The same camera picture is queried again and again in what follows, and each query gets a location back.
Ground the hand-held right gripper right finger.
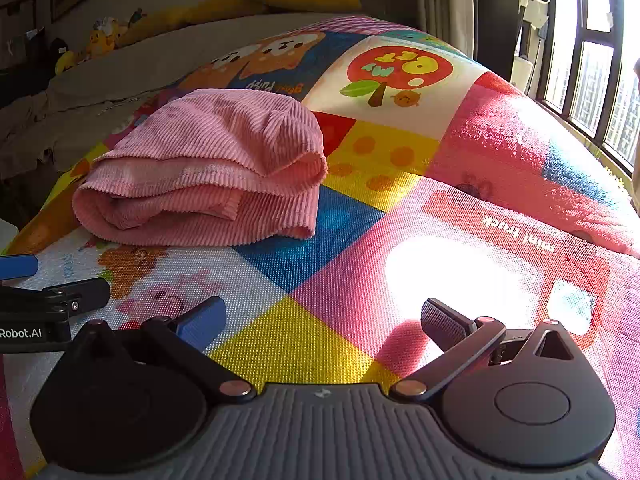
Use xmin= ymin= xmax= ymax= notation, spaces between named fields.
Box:
xmin=390 ymin=298 xmax=583 ymax=405

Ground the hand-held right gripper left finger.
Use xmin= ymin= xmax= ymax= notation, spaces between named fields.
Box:
xmin=74 ymin=296 xmax=257 ymax=405

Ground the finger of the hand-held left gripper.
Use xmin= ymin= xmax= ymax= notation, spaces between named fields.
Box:
xmin=42 ymin=277 xmax=112 ymax=318
xmin=0 ymin=254 xmax=40 ymax=281

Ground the pink ribbed baby dress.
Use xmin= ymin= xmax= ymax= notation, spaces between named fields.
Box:
xmin=72 ymin=88 xmax=329 ymax=247

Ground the colourful printed blanket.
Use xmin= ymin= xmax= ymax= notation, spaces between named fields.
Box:
xmin=0 ymin=15 xmax=640 ymax=480

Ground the small yellow plush toy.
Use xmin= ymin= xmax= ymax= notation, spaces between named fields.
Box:
xmin=54 ymin=50 xmax=82 ymax=77

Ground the beige bed sheet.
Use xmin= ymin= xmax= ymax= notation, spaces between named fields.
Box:
xmin=0 ymin=12 xmax=351 ymax=181

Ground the white upright appliance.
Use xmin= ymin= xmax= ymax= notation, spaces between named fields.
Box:
xmin=510 ymin=0 xmax=552 ymax=96

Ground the grey curtain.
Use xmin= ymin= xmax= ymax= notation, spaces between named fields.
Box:
xmin=417 ymin=0 xmax=477 ymax=57

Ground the dark window frame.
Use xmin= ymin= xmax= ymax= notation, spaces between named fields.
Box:
xmin=537 ymin=0 xmax=640 ymax=176

